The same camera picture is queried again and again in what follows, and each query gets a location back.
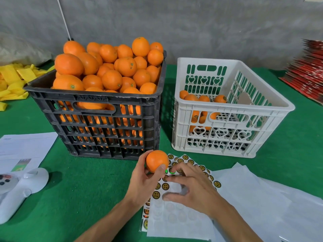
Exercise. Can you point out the person's right hand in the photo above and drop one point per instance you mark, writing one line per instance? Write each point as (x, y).
(197, 191)

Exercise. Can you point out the person's left hand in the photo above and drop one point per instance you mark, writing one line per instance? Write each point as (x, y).
(141, 186)

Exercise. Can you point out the single orange fruit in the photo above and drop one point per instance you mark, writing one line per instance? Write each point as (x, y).
(157, 160)

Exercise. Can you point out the black plastic crate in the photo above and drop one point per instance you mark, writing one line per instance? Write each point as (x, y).
(149, 100)

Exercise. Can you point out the heap of labelled oranges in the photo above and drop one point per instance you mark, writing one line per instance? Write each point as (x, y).
(191, 97)

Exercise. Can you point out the pile of oranges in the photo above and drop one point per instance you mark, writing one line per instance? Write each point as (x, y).
(111, 78)

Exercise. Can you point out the white plastic crate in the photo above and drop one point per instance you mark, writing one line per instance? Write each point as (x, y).
(202, 60)

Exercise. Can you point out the person's right forearm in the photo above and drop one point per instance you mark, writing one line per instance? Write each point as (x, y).
(234, 224)

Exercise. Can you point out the person's left forearm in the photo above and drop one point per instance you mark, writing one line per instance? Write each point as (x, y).
(108, 224)

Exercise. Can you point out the green felt table cover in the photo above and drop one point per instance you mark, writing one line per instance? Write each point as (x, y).
(86, 194)

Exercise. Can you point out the white handheld controller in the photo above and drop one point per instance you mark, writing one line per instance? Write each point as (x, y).
(28, 184)

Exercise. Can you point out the white printed paper sheet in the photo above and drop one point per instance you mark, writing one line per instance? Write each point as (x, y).
(28, 146)

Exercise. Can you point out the stack of red cardboard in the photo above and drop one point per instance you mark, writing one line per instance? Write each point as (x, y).
(308, 70)

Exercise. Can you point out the pile of yellow bags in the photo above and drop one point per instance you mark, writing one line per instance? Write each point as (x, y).
(15, 80)

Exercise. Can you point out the beige woven sack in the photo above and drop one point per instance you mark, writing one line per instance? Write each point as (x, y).
(20, 54)

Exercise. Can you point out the white pole with black base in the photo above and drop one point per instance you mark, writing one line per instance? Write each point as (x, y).
(64, 20)

